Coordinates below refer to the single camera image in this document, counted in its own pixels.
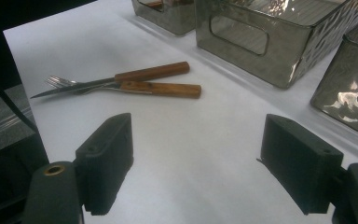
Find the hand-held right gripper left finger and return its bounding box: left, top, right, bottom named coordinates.
left=74, top=112, right=135, bottom=217

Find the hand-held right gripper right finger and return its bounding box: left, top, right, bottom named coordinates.
left=256, top=113, right=345, bottom=216

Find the smoky clear plastic bin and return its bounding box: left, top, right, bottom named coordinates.
left=195, top=0, right=358, bottom=90
left=131, top=0, right=197, bottom=36
left=310, top=12, right=358, bottom=142

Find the wooden-handled steel fork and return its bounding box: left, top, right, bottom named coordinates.
left=45, top=75, right=202, bottom=100

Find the wooden-handled steel knife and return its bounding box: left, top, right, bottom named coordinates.
left=30, top=61, right=191, bottom=100

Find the brown wooden chopstick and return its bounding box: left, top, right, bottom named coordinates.
left=145, top=0, right=164, bottom=9

